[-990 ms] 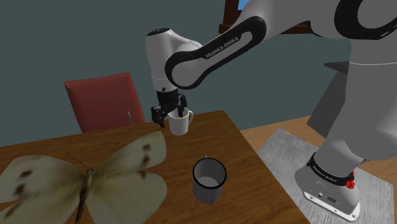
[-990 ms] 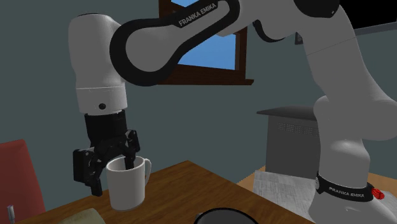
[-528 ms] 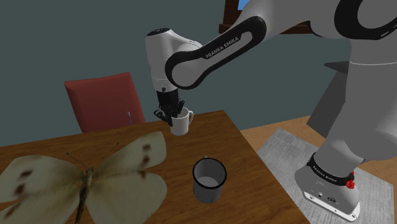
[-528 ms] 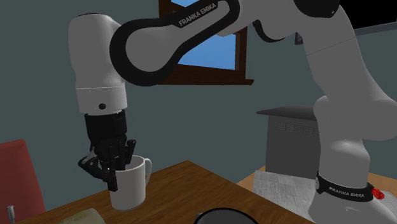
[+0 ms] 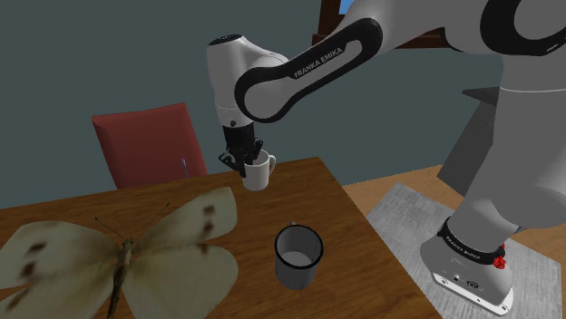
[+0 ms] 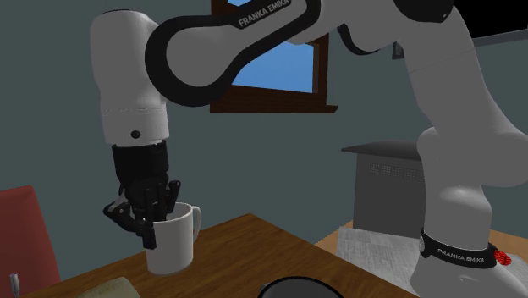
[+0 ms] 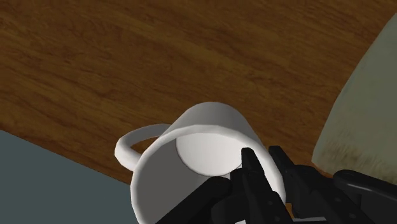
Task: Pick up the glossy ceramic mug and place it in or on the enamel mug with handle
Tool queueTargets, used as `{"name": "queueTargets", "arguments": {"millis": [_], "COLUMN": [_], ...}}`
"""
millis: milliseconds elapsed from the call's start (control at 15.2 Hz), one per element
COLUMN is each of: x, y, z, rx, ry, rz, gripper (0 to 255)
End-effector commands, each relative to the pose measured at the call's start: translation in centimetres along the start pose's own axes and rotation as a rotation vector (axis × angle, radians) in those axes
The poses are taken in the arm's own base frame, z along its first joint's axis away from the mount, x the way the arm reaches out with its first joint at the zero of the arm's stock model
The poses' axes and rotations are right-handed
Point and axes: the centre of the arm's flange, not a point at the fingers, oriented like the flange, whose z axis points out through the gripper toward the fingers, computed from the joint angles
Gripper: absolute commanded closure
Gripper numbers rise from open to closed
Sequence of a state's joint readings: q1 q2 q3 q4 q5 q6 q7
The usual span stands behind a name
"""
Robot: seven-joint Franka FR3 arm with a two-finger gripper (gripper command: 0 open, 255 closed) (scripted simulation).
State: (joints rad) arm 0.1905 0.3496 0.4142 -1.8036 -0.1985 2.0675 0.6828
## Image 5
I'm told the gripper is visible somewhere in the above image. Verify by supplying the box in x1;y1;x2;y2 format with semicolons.
218;121;265;179

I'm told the white mug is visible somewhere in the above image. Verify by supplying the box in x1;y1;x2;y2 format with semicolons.
241;149;278;192

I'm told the wooden table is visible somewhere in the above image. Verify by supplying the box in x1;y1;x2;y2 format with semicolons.
0;156;444;319

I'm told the red chair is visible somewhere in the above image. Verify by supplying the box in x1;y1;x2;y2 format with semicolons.
91;101;209;191

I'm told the grey enamel mug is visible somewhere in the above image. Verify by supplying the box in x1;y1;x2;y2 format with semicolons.
274;222;325;291

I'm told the pale butterfly figure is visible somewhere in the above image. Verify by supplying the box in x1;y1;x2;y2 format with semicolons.
0;186;239;319

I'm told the wooden framed window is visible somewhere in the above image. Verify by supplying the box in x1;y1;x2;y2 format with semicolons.
311;0;449;50

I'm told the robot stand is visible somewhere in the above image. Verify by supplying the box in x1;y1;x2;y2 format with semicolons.
366;182;566;319

